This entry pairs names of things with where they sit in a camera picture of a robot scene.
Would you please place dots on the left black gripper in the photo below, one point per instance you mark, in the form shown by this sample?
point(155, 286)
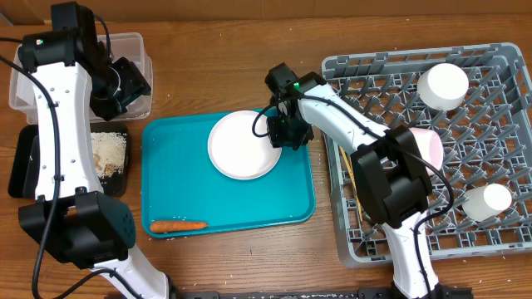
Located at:
point(135, 86)

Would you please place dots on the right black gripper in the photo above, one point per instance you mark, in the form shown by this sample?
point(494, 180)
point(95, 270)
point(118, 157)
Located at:
point(279, 138)

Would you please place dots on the white round plate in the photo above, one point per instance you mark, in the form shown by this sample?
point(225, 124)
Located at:
point(236, 152)

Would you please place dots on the wooden chopstick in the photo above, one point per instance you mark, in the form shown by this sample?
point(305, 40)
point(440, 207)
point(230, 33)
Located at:
point(355, 194)
point(348, 165)

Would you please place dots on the orange carrot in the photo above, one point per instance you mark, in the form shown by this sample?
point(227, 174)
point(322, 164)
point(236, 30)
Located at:
point(167, 226)

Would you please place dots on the white bowl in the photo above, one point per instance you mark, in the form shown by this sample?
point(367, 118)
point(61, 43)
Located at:
point(443, 87)

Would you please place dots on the small white cup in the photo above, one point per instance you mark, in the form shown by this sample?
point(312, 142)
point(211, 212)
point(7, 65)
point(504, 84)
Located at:
point(487, 201)

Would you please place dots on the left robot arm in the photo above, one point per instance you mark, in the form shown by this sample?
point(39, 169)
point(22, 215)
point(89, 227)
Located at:
point(74, 77)

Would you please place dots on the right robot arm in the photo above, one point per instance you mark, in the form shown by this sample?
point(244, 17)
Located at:
point(392, 168)

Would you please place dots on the grey dishwasher rack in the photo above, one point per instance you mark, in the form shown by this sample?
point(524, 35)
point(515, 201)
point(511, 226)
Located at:
point(487, 139)

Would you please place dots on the peanut shells food scraps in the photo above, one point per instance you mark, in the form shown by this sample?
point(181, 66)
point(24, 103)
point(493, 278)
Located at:
point(109, 153)

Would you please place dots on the clear plastic bin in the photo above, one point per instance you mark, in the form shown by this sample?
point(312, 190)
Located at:
point(129, 45)

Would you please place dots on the teal serving tray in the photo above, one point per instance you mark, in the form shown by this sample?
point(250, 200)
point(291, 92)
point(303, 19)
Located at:
point(179, 182)

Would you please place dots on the black plastic tray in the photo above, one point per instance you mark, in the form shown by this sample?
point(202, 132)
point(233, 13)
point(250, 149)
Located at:
point(25, 171)

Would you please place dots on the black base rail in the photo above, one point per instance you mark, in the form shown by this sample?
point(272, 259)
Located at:
point(363, 293)

